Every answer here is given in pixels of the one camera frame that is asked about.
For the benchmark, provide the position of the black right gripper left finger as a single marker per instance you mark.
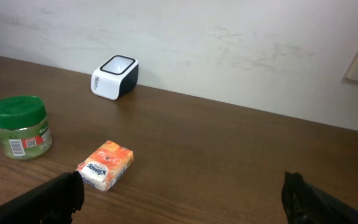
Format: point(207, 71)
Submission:
point(52, 202)

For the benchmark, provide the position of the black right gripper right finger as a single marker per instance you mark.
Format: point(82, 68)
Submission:
point(304, 203)

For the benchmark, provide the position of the orange tissue pack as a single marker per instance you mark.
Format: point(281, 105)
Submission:
point(105, 166)

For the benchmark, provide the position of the green lidded jar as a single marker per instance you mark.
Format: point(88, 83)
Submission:
point(24, 129)

